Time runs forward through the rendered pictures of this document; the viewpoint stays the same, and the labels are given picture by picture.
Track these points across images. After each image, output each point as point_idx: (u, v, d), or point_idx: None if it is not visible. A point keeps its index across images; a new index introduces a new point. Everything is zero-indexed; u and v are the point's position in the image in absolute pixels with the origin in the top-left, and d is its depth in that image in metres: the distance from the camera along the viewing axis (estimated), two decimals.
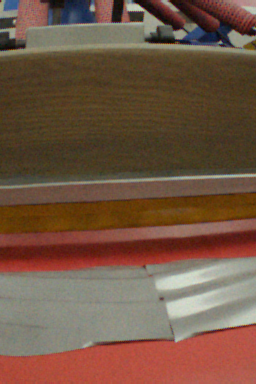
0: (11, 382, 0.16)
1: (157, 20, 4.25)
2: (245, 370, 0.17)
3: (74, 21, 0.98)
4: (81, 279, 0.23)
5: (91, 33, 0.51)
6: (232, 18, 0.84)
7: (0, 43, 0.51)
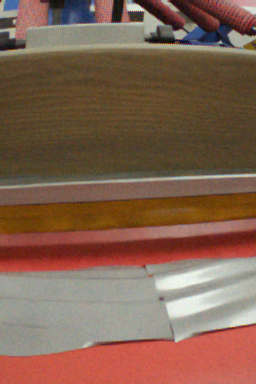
0: (11, 382, 0.16)
1: (157, 20, 4.25)
2: (245, 370, 0.17)
3: (74, 21, 0.98)
4: (81, 279, 0.23)
5: (91, 33, 0.51)
6: (232, 18, 0.84)
7: (0, 43, 0.51)
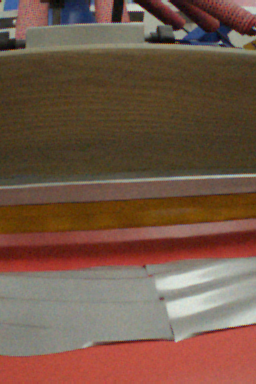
0: (11, 382, 0.16)
1: (157, 20, 4.25)
2: (245, 370, 0.17)
3: (74, 21, 0.98)
4: (81, 279, 0.23)
5: (91, 33, 0.51)
6: (232, 18, 0.84)
7: (0, 43, 0.51)
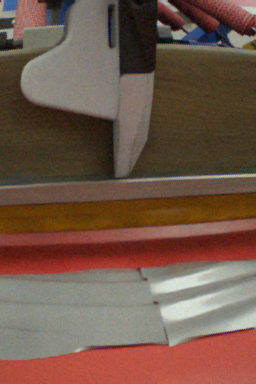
0: None
1: (157, 20, 4.24)
2: (240, 375, 0.16)
3: None
4: (74, 282, 0.22)
5: None
6: (231, 18, 0.84)
7: None
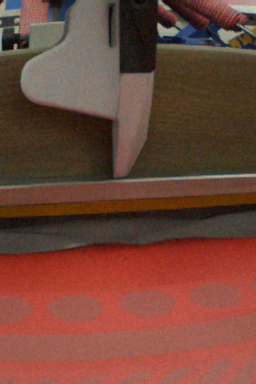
0: (14, 269, 0.24)
1: None
2: (192, 264, 0.25)
3: None
4: None
5: None
6: (217, 15, 0.92)
7: (6, 38, 0.59)
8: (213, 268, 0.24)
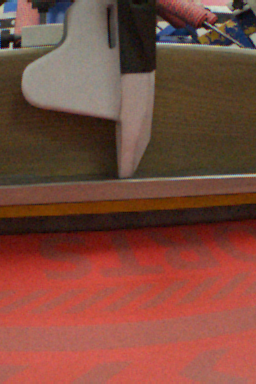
0: None
1: None
2: None
3: (61, 21, 1.20)
4: None
5: None
6: (187, 15, 1.06)
7: (3, 37, 0.73)
8: None
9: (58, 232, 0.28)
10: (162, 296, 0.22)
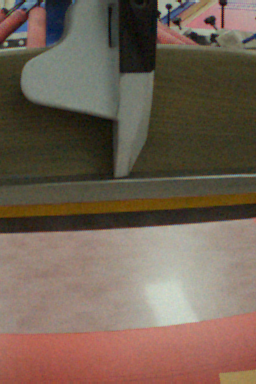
0: None
1: None
2: None
3: None
4: None
5: None
6: None
7: None
8: None
9: (67, 235, 0.52)
10: None
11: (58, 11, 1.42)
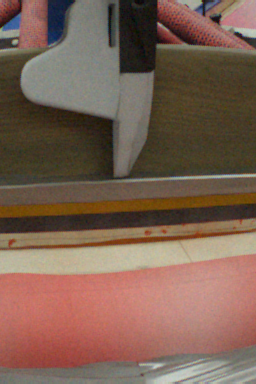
0: None
1: None
2: None
3: None
4: (90, 379, 0.27)
5: None
6: None
7: None
8: None
9: None
10: None
11: None
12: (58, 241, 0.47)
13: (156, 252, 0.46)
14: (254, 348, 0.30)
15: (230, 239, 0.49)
